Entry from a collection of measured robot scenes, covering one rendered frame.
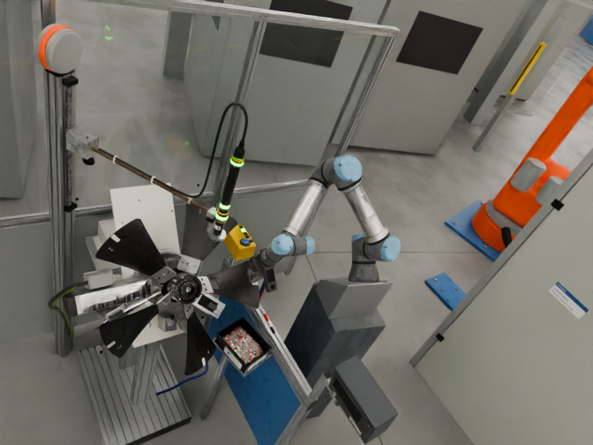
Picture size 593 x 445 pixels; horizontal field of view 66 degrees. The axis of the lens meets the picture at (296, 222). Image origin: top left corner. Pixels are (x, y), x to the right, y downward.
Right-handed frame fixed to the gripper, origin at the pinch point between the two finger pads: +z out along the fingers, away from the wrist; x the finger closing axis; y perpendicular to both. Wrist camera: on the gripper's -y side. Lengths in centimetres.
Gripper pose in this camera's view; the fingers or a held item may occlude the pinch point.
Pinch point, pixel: (252, 282)
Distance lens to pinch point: 205.7
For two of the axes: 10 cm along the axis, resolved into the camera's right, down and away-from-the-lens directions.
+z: -4.5, 4.9, 7.5
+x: -8.0, 1.5, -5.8
